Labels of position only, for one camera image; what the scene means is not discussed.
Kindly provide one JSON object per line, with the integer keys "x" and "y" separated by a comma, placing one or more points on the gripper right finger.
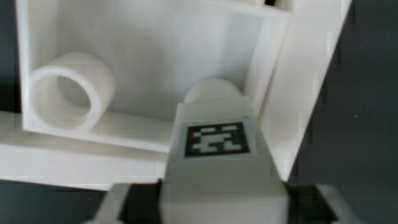
{"x": 318, "y": 206}

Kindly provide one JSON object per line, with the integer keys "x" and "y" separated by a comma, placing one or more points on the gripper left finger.
{"x": 130, "y": 206}

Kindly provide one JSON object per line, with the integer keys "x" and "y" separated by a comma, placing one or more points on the white chair leg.
{"x": 223, "y": 187}

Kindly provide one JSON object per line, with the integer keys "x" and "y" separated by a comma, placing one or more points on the white chair seat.
{"x": 114, "y": 55}

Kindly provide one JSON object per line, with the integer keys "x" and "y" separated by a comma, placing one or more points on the white front fence rail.
{"x": 57, "y": 161}

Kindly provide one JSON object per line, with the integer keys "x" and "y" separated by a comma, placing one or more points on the white fence rail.
{"x": 299, "y": 75}
{"x": 57, "y": 161}

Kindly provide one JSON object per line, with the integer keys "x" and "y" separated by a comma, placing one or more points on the white right fence rail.
{"x": 299, "y": 75}

